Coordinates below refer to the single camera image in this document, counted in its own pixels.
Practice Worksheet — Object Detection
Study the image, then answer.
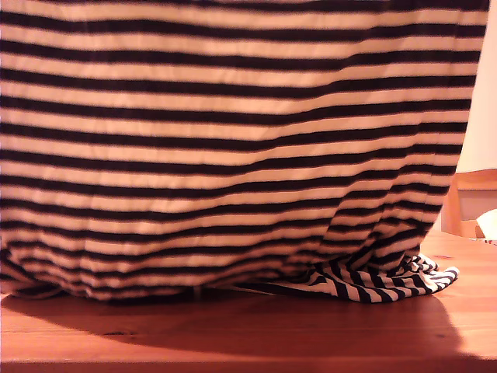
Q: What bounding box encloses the navy white striped t-shirt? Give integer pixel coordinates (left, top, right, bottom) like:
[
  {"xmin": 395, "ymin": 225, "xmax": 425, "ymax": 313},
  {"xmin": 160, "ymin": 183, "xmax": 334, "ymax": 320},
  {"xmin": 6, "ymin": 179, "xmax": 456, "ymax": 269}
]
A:
[{"xmin": 0, "ymin": 0, "xmax": 491, "ymax": 305}]

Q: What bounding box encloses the wooden chair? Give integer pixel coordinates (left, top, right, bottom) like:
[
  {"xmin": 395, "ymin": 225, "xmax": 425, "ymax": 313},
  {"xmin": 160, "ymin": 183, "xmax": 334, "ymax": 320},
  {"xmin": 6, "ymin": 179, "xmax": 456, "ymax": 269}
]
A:
[{"xmin": 442, "ymin": 169, "xmax": 497, "ymax": 238}]

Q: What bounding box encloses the white tissue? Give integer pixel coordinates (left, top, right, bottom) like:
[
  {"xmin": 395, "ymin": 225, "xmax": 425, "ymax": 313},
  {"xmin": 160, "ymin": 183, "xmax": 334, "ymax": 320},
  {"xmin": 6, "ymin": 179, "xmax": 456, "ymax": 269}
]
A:
[{"xmin": 475, "ymin": 208, "xmax": 497, "ymax": 239}]

